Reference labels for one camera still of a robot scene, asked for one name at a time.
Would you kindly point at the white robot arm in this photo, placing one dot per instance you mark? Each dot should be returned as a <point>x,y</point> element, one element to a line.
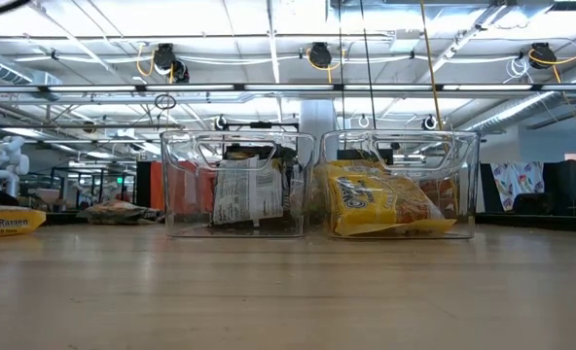
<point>10,165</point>

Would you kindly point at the clear plastic bin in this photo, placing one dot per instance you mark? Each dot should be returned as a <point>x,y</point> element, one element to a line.
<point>181,223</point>
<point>463,146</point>

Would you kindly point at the long linear light fixture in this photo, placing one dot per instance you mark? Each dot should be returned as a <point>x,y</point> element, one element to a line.
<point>288,88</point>

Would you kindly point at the black panel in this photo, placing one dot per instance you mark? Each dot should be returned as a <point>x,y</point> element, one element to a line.
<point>143,187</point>

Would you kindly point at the floral cloth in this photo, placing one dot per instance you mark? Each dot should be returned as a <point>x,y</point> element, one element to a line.
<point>516,182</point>

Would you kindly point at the black aluminium table frame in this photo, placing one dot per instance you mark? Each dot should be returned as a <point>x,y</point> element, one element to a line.
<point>536,221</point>

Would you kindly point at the yellow Maruchan ramen pack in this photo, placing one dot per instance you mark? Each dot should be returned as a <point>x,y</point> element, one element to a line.
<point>6,222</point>
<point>366,204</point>
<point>351,166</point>

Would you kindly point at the white pillar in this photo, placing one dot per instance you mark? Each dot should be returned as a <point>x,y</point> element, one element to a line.
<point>317,116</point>

